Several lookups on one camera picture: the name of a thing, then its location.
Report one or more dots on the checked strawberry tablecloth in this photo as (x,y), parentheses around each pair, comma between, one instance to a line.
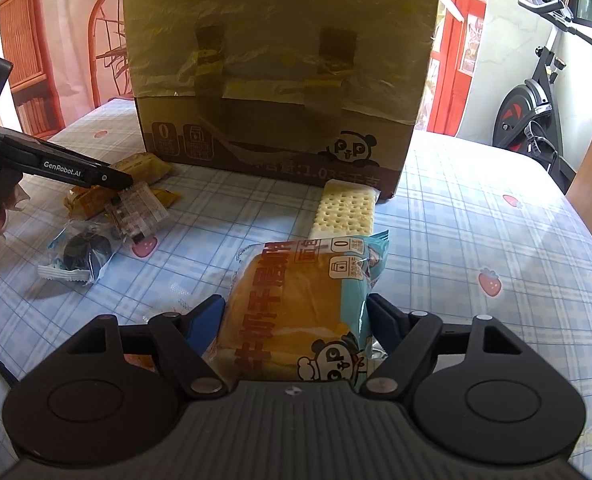
(475,220)

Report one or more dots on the black cookie packet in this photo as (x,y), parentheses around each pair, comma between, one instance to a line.
(83,252)

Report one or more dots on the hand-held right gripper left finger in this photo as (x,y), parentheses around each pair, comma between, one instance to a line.
(203,322)

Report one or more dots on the white cracker packet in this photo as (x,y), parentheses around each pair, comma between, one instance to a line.
(343,207)

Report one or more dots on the clear snack packet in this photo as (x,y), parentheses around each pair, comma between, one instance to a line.
(136,212)

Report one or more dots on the taped cardboard box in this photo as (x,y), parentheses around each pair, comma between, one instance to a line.
(286,75)

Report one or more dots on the orange snack packet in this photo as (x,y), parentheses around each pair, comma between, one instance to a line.
(140,361)

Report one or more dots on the panda print bread packet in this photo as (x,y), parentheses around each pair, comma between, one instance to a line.
(286,310)

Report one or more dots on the small yellow snack packet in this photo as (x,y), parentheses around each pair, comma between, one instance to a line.
(143,167)
(86,202)
(163,197)

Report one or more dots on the black exercise bike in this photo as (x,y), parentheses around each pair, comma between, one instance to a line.
(535,110)

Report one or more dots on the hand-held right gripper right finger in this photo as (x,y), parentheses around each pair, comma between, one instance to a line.
(381,317)

